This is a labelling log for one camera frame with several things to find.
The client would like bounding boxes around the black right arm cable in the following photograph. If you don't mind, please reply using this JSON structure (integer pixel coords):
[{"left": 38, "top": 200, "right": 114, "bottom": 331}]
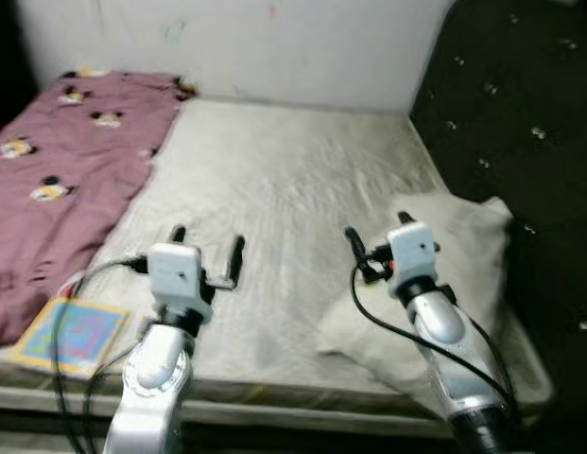
[{"left": 350, "top": 265, "right": 521, "bottom": 417}]

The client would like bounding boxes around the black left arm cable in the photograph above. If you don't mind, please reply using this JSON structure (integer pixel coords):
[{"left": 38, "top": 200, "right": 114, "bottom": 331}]
[{"left": 52, "top": 253, "right": 152, "bottom": 454}]

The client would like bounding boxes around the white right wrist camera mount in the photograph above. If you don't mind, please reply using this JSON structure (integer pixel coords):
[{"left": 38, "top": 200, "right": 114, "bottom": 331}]
[{"left": 388, "top": 222, "right": 439, "bottom": 285}]

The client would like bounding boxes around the colourful children's board book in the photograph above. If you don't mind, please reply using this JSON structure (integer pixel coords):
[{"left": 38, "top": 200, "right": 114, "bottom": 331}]
[{"left": 8, "top": 298, "right": 133, "bottom": 379}]

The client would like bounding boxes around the dark tufted headboard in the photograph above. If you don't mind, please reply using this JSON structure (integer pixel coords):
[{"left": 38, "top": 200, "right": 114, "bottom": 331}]
[{"left": 409, "top": 0, "right": 587, "bottom": 454}]

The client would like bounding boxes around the white quilted mattress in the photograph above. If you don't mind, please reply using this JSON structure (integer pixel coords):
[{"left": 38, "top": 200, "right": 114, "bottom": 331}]
[{"left": 0, "top": 97, "right": 554, "bottom": 436}]

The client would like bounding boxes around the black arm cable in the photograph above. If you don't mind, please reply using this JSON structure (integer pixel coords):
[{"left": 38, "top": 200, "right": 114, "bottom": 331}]
[
  {"left": 52, "top": 253, "right": 152, "bottom": 454},
  {"left": 350, "top": 265, "right": 521, "bottom": 417}
]

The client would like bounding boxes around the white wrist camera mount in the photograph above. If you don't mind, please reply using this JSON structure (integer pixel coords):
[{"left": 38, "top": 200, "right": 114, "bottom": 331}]
[
  {"left": 388, "top": 222, "right": 439, "bottom": 285},
  {"left": 147, "top": 242, "right": 204, "bottom": 323}
]

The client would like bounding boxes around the pink cartoon print bedsheet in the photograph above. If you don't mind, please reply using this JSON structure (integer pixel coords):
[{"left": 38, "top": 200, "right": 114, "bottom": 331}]
[{"left": 0, "top": 68, "right": 198, "bottom": 346}]

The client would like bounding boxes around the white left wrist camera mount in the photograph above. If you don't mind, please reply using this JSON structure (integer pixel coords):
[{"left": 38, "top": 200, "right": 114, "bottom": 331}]
[{"left": 147, "top": 242, "right": 204, "bottom": 323}]

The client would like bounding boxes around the white pillow with green tree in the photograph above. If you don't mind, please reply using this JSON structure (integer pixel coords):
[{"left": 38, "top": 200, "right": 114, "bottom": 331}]
[{"left": 317, "top": 192, "right": 513, "bottom": 417}]

